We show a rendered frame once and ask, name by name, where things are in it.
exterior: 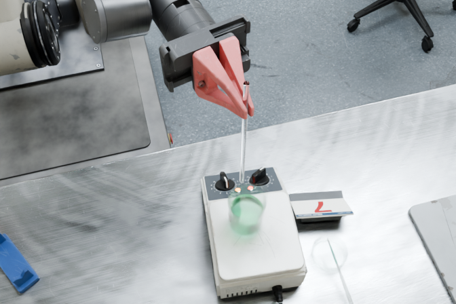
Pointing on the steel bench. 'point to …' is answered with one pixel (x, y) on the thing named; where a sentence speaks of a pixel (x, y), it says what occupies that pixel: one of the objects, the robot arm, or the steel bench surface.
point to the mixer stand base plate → (439, 236)
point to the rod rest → (15, 265)
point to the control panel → (239, 182)
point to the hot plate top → (257, 242)
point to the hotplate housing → (239, 286)
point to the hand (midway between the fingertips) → (245, 108)
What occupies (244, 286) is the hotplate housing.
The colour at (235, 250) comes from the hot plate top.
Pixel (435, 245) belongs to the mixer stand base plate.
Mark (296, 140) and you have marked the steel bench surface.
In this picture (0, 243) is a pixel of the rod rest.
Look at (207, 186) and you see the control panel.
